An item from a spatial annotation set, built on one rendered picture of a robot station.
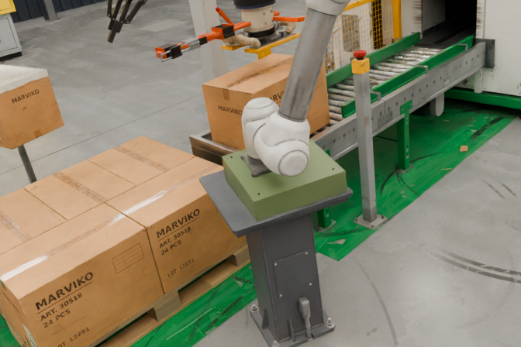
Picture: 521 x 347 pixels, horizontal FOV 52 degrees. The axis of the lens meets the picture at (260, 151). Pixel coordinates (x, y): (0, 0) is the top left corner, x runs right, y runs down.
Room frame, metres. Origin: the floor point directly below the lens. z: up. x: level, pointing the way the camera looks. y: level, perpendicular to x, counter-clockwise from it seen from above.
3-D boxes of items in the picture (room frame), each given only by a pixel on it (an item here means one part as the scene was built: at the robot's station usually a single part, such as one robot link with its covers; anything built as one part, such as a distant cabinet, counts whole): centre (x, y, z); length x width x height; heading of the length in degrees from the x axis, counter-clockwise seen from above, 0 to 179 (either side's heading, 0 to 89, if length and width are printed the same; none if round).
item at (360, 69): (2.65, -0.59, 0.50); 0.07 x 0.07 x 1.00; 40
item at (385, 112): (3.17, -0.93, 0.50); 2.31 x 0.05 x 0.19; 130
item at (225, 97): (2.88, -0.09, 0.75); 0.60 x 0.40 x 0.40; 133
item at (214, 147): (2.67, 0.18, 0.58); 0.70 x 0.03 x 0.06; 40
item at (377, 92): (3.44, -1.17, 0.60); 1.60 x 0.10 x 0.09; 130
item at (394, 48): (3.85, -0.83, 0.60); 1.60 x 0.10 x 0.09; 130
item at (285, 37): (2.81, -0.16, 1.13); 0.34 x 0.10 x 0.05; 131
